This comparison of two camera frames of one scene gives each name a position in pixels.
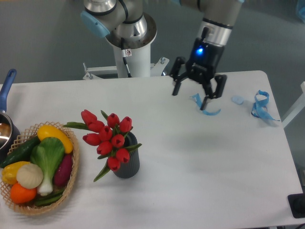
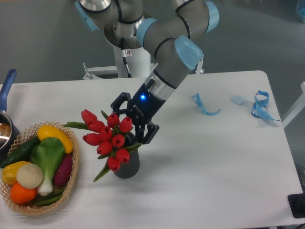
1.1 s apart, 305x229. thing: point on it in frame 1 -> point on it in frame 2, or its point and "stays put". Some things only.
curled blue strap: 197,98 stays put
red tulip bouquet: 109,135 stays put
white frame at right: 300,105 stays put
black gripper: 201,66 -> 142,108
